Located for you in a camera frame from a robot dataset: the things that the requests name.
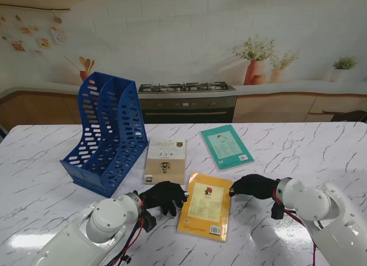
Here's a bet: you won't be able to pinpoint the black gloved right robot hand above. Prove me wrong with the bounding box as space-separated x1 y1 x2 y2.
228 174 280 202

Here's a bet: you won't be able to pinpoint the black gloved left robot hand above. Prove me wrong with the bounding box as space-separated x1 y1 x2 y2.
139 181 190 217

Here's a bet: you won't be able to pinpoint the yellow book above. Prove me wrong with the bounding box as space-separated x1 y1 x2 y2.
177 171 233 243

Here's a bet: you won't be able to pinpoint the teal book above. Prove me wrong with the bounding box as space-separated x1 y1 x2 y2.
200 124 255 172

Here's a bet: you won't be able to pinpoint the beige and white book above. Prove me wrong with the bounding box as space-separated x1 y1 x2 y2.
143 138 187 186

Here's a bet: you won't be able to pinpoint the blue perforated plastic file rack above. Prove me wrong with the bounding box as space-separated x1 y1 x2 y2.
59 71 149 198

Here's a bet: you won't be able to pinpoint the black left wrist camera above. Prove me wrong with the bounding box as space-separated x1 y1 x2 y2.
142 210 157 233

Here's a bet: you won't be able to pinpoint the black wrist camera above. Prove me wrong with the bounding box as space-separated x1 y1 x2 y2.
271 201 285 220
142 210 157 233

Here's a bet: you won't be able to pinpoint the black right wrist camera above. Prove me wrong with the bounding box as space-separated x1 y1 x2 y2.
271 201 285 220

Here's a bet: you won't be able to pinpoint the right arm red black cables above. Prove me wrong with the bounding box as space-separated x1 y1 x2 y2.
272 188 325 266

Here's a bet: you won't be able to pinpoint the arm red black cables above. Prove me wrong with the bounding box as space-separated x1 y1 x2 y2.
272 188 325 266
108 199 147 266

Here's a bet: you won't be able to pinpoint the left arm red black cables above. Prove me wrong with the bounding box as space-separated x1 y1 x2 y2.
108 199 147 266

